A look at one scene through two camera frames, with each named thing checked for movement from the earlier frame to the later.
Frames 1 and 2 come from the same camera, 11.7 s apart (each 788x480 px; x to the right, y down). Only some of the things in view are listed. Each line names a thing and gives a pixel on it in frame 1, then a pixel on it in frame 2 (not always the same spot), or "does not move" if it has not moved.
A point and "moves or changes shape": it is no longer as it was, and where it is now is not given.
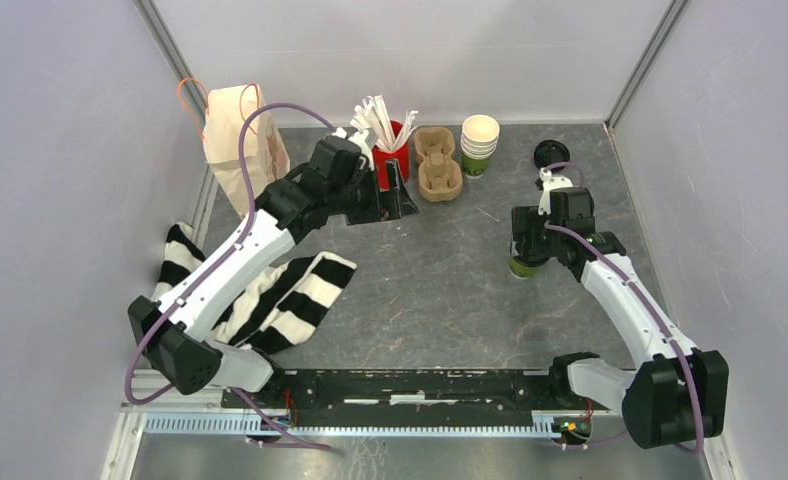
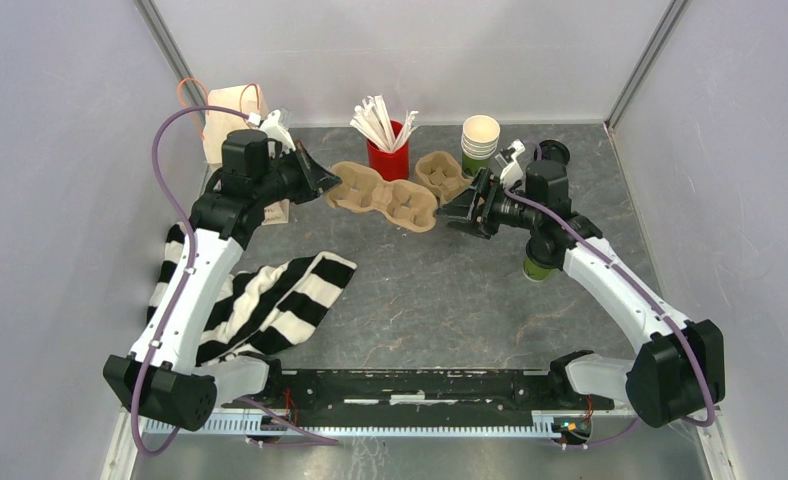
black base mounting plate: (411, 399) does not move
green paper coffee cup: (520, 270) moves or changes shape
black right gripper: (527, 219) -> (463, 209)
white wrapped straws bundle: (372, 116) does not move
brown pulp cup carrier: (440, 175) moves or changes shape
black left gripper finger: (403, 204) -> (320, 180)
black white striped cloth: (284, 305) does not move
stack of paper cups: (480, 134) does not move
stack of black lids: (549, 152) does not move
